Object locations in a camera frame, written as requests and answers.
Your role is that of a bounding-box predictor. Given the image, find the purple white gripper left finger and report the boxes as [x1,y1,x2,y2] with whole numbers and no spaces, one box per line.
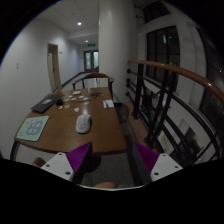
[42,142,92,181]

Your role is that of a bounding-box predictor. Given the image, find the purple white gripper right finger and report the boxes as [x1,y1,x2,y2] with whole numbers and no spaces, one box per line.
[135,143,182,182]

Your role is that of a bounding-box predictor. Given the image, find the light green mouse pad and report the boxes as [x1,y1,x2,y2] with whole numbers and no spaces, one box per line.
[16,116,49,142]

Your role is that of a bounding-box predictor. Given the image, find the wooden table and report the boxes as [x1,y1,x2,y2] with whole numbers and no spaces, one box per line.
[10,87,126,160]

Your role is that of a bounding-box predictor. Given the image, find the wooden handrail with black railing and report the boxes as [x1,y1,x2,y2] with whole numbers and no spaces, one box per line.
[126,59,224,166]

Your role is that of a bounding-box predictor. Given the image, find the small black round object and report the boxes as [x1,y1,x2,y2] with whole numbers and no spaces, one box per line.
[56,99,64,106]

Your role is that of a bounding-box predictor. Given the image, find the dark closed laptop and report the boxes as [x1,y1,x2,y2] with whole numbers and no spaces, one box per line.
[31,95,62,113]

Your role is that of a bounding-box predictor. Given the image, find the white notepad with pen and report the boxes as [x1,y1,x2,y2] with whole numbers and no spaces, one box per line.
[103,100,114,108]

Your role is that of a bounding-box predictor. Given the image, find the white paper card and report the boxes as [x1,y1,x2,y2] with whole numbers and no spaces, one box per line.
[73,91,81,95]

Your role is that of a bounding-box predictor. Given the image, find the black glasses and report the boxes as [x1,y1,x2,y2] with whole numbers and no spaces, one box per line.
[90,92,102,98]

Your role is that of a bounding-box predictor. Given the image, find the white side door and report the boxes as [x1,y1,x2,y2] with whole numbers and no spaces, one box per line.
[47,43,61,91]

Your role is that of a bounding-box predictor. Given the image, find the double glass door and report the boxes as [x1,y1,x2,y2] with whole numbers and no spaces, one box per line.
[84,50,99,72]

